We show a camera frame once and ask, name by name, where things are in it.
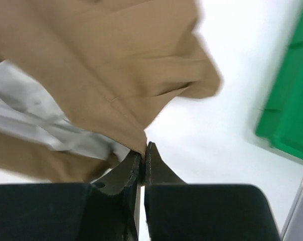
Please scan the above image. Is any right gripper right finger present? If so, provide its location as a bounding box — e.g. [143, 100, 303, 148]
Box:
[144, 142, 280, 240]

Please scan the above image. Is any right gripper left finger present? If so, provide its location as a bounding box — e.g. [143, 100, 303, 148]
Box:
[0, 151, 141, 240]

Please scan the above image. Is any tan brown skirt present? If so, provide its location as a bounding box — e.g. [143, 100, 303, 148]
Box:
[0, 1, 221, 182]

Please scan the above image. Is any aluminium rail frame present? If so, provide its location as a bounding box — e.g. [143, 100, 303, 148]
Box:
[281, 179, 303, 241]

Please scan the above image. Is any green plastic bin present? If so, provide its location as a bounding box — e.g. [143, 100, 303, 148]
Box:
[255, 10, 303, 160]

